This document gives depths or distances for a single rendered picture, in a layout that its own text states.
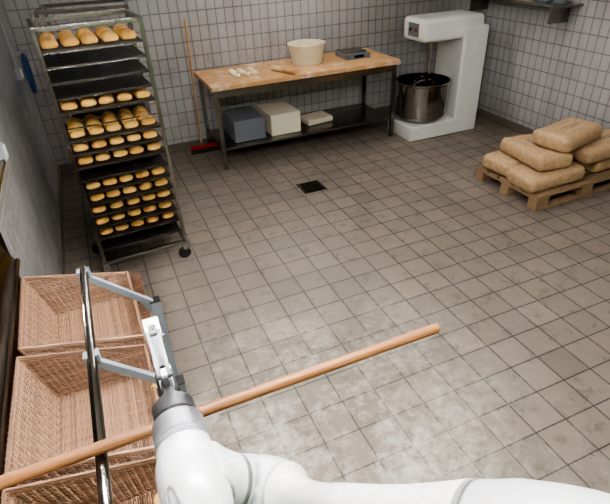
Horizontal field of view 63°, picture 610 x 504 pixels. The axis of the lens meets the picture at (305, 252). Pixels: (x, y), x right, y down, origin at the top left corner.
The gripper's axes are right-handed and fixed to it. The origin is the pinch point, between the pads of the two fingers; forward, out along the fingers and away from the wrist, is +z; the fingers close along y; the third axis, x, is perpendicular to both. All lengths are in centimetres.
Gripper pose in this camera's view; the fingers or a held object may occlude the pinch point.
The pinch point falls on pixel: (157, 347)
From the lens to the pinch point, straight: 108.9
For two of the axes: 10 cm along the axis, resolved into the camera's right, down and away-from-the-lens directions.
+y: 0.4, 8.4, 5.5
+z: -4.0, -4.9, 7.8
